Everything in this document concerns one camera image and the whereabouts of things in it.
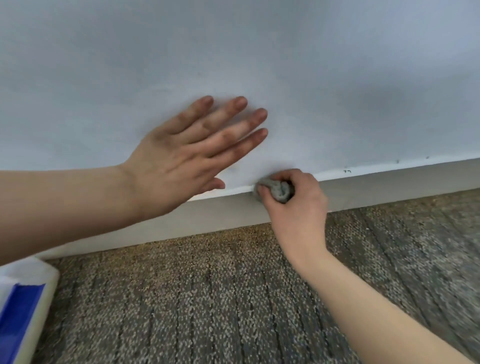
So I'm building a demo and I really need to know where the person's right hand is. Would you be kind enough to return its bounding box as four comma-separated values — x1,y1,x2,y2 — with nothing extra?
257,169,331,274

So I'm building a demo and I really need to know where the person's right forearm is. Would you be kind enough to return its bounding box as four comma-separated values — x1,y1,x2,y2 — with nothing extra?
290,250,474,364

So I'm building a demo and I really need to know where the grey cloth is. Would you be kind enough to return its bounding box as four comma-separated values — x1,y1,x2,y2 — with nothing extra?
256,178,295,205

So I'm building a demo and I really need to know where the white baseboard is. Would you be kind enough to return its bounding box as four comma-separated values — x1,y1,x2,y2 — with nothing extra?
35,157,480,260

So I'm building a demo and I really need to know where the person's left forearm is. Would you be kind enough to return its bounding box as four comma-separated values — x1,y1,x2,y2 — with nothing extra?
0,164,142,268

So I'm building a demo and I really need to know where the white bottle with blue label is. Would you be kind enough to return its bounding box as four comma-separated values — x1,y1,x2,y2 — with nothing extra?
0,256,61,364

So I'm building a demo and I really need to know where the person's left hand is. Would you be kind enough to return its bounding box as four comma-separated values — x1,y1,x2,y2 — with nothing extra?
120,95,269,223

